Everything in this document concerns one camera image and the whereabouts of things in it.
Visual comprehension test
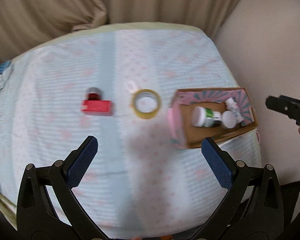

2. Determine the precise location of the green white lidded jar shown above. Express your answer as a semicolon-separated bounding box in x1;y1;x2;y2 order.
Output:
191;106;222;128

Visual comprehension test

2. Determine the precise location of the beige curtain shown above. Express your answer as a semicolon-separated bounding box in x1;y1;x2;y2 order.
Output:
0;0;240;64

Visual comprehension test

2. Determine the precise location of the yellow tape roll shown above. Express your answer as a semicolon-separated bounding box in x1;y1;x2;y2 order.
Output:
131;89;162;120

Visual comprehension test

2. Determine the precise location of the white blue-label pill bottle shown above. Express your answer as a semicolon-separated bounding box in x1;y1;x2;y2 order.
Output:
225;98;244;124

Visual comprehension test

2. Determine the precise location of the pink lined cardboard box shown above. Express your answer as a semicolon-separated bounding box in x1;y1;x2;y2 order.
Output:
167;88;258;149

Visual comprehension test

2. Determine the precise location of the red bottle silver cap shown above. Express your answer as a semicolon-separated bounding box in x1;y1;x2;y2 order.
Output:
85;87;102;101

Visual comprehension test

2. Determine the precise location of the blue white checkered blanket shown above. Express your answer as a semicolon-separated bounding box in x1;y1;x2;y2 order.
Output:
0;27;263;239

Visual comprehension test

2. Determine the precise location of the red small box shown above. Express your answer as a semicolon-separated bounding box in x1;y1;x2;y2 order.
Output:
81;100;113;116

